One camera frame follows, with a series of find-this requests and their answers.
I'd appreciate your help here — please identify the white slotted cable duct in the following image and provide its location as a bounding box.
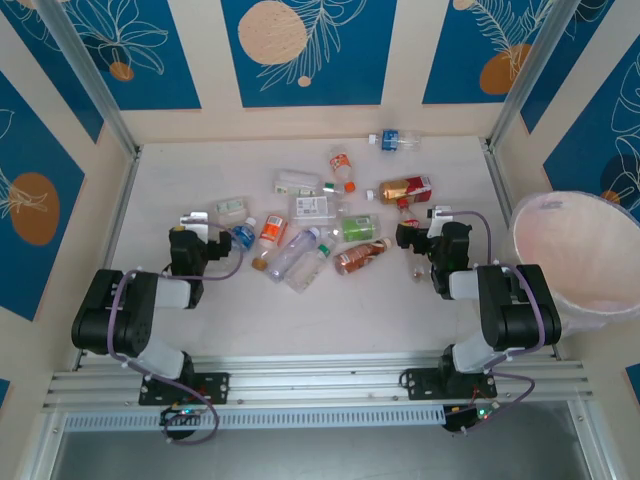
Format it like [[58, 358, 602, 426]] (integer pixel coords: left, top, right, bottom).
[[63, 404, 447, 432]]

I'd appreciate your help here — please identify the small blue water bottle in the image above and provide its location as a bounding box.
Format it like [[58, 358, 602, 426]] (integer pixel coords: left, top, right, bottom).
[[228, 216, 259, 252]]

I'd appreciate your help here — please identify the black controller board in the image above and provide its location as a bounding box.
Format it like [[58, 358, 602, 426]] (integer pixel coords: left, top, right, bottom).
[[443, 403, 501, 435], [158, 405, 207, 429]]

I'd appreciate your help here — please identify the green label plastic bottle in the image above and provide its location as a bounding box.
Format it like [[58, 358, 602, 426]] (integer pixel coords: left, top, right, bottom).
[[319, 213, 382, 245]]

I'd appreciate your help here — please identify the red cap cola bottle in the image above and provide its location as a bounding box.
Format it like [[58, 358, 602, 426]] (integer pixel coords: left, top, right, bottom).
[[396, 198, 427, 282]]

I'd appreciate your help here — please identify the orange label bottle brown cap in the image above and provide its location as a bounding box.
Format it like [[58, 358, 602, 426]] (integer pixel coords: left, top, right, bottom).
[[251, 214, 290, 272]]

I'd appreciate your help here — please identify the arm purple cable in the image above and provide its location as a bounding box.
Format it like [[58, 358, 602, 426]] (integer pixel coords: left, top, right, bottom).
[[447, 209, 547, 436], [108, 217, 246, 446]]

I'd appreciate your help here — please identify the clear bottle blue label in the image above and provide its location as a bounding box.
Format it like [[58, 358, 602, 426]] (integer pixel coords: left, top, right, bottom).
[[368, 128, 424, 152]]

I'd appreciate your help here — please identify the tall clear bottle white cap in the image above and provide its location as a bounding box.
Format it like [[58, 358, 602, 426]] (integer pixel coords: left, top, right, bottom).
[[265, 226, 321, 282]]

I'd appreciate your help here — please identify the brown tea bottle red label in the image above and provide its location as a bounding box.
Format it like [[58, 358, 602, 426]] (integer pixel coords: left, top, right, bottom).
[[365, 174, 434, 206]]

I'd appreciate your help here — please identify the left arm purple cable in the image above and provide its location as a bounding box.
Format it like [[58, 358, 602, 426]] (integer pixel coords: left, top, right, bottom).
[[108, 217, 246, 446]]

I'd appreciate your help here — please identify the aluminium frame post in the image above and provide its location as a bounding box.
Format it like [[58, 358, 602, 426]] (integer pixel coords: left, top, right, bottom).
[[487, 0, 576, 151], [37, 0, 142, 157]]

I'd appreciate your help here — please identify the copper label bottle white cap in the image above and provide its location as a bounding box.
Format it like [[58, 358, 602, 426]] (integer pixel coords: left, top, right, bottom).
[[333, 236, 394, 277]]

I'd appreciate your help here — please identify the white plastic bin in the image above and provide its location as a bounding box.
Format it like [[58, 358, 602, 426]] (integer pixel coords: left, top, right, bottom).
[[508, 189, 640, 337]]

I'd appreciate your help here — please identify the clear bottle pale green label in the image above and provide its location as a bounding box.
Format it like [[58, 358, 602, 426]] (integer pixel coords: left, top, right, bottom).
[[214, 197, 250, 220]]

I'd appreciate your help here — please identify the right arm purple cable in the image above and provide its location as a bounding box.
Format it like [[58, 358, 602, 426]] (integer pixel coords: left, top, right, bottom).
[[447, 209, 547, 436]]

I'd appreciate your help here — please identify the white label bottle green cap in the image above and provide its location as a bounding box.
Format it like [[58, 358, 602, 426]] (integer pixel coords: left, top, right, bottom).
[[273, 169, 337, 197]]

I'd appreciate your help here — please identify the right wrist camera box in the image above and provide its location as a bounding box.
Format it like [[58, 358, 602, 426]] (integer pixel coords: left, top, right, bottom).
[[426, 203, 454, 239]]

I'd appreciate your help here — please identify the aluminium rail beam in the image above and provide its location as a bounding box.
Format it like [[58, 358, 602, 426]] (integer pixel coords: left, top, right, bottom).
[[42, 352, 594, 412]]

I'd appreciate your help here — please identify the clear bottle green white cap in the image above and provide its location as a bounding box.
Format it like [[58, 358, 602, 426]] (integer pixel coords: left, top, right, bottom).
[[284, 243, 336, 295]]

